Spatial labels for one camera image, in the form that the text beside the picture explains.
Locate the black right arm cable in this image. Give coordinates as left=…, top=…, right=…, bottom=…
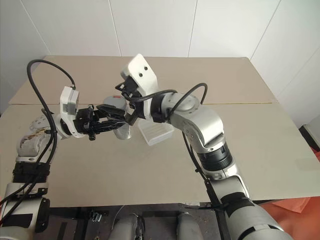
left=121, top=83, right=227, bottom=226

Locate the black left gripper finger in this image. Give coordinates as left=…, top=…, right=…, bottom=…
left=94, top=121, right=129, bottom=133
left=96, top=104, right=126, bottom=120

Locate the orange cloth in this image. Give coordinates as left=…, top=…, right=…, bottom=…
left=249, top=196, right=320, bottom=240

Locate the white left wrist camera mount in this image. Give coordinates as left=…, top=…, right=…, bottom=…
left=59, top=86, right=85, bottom=139

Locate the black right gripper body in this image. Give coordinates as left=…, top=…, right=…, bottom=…
left=122, top=75, right=141, bottom=111

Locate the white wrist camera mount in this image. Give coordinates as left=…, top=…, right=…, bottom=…
left=59, top=86, right=85, bottom=139
left=120, top=53, right=158, bottom=120

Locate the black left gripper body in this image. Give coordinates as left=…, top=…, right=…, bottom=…
left=74, top=104, right=101, bottom=141

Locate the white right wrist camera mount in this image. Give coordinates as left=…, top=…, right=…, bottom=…
left=120, top=53, right=158, bottom=120

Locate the silver metal cup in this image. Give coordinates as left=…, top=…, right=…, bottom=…
left=109, top=106, right=133, bottom=140

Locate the clear plastic box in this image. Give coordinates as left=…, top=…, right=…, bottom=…
left=136, top=119, right=175, bottom=146

